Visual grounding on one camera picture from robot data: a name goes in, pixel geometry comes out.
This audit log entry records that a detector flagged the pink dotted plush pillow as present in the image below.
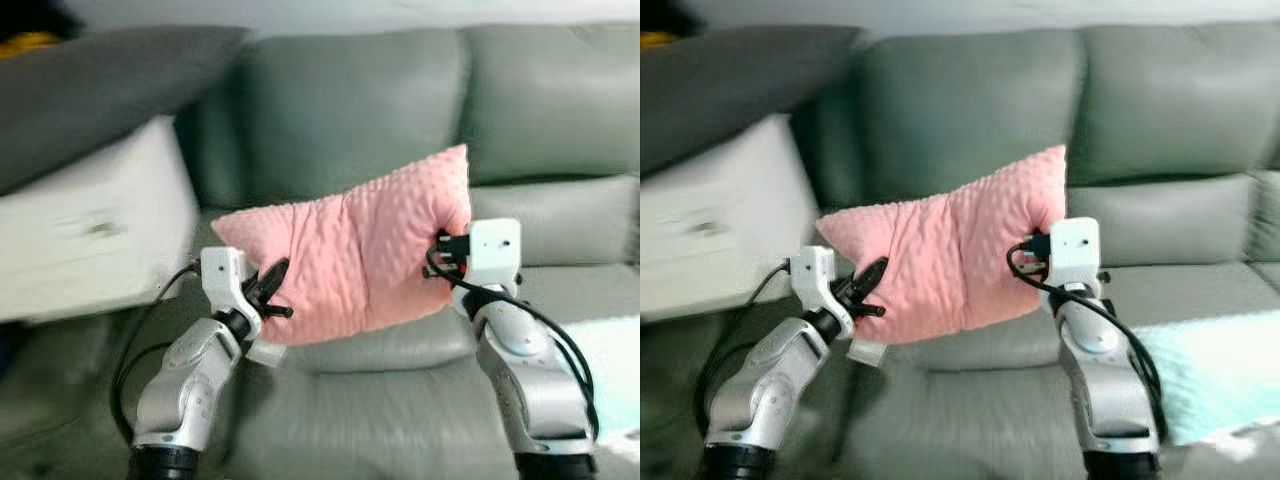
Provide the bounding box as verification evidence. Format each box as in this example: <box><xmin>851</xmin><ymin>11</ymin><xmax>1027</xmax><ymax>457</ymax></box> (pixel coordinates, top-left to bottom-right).
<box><xmin>816</xmin><ymin>145</ymin><xmax>1068</xmax><ymax>346</ymax></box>
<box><xmin>211</xmin><ymin>144</ymin><xmax>473</xmax><ymax>347</ymax></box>

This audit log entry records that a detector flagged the grey-green leather sofa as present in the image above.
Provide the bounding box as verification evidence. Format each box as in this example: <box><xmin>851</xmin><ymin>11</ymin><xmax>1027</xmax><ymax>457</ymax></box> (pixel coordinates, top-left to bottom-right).
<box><xmin>640</xmin><ymin>22</ymin><xmax>1280</xmax><ymax>480</ymax></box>
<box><xmin>0</xmin><ymin>22</ymin><xmax>640</xmax><ymax>480</ymax></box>

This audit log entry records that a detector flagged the light cyan cloth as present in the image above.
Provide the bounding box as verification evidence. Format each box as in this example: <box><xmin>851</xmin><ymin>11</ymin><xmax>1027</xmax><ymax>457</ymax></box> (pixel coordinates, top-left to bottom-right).
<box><xmin>558</xmin><ymin>315</ymin><xmax>640</xmax><ymax>443</ymax></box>
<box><xmin>1140</xmin><ymin>310</ymin><xmax>1280</xmax><ymax>447</ymax></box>

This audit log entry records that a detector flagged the dark grey fabric cushion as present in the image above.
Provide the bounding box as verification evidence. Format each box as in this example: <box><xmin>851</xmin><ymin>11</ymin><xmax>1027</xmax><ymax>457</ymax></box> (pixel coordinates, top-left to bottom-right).
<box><xmin>640</xmin><ymin>25</ymin><xmax>863</xmax><ymax>181</ymax></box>
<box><xmin>0</xmin><ymin>25</ymin><xmax>251</xmax><ymax>197</ymax></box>

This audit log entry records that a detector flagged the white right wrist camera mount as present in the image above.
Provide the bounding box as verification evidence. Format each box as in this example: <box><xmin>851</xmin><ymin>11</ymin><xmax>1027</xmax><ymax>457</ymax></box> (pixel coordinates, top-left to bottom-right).
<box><xmin>1047</xmin><ymin>216</ymin><xmax>1104</xmax><ymax>292</ymax></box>
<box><xmin>466</xmin><ymin>218</ymin><xmax>523</xmax><ymax>291</ymax></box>

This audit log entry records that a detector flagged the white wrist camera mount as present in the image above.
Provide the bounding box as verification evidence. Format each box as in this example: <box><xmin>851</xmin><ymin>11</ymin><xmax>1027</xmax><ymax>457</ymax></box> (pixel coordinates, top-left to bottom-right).
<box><xmin>466</xmin><ymin>218</ymin><xmax>523</xmax><ymax>291</ymax></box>
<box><xmin>1047</xmin><ymin>216</ymin><xmax>1104</xmax><ymax>292</ymax></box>
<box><xmin>199</xmin><ymin>246</ymin><xmax>289</xmax><ymax>369</ymax></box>
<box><xmin>789</xmin><ymin>244</ymin><xmax>890</xmax><ymax>369</ymax></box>

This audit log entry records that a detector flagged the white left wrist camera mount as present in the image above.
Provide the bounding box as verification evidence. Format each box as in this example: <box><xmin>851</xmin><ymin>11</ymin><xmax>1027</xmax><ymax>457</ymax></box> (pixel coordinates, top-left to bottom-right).
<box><xmin>199</xmin><ymin>246</ymin><xmax>289</xmax><ymax>369</ymax></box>
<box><xmin>789</xmin><ymin>244</ymin><xmax>890</xmax><ymax>369</ymax></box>

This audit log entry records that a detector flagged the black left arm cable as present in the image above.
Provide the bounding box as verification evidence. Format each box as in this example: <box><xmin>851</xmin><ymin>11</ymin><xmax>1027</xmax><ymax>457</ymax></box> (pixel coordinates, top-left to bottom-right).
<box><xmin>692</xmin><ymin>259</ymin><xmax>793</xmax><ymax>447</ymax></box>
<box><xmin>110</xmin><ymin>261</ymin><xmax>202</xmax><ymax>447</ymax></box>

